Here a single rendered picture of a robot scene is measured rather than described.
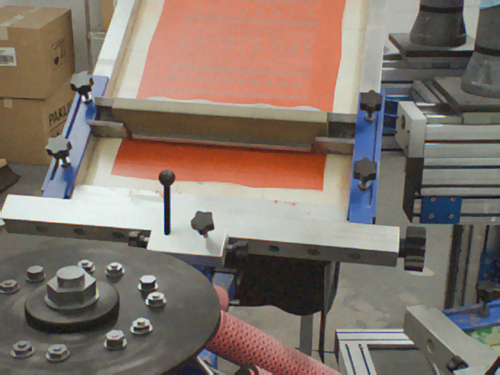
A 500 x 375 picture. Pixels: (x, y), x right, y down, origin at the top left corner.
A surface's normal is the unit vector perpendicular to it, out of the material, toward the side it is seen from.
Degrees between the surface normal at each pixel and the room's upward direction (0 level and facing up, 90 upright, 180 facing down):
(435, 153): 90
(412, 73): 90
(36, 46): 89
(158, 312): 0
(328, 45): 32
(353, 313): 0
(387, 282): 0
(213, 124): 124
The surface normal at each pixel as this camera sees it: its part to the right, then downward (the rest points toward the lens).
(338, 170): -0.07, -0.59
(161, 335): 0.02, -0.93
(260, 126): -0.15, 0.82
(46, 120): 0.98, 0.08
